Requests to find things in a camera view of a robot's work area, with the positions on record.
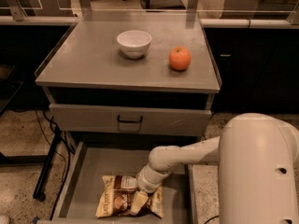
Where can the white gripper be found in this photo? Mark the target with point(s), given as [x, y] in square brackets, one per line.
[148, 184]

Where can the brown chip bag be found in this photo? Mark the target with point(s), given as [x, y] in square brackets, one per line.
[118, 194]

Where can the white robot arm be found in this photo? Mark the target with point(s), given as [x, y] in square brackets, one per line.
[256, 155]

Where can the open middle grey drawer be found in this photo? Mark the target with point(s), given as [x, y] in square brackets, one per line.
[84, 186]

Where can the closed top grey drawer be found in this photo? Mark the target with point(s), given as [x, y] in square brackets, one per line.
[121, 119]

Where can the grey metal drawer cabinet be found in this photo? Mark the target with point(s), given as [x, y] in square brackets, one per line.
[90, 69]

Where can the orange fruit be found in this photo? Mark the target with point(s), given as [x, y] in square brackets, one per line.
[179, 58]

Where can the white ceramic bowl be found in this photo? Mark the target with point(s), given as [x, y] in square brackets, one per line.
[134, 43]

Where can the black table leg frame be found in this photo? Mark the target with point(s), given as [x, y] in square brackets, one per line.
[44, 160]

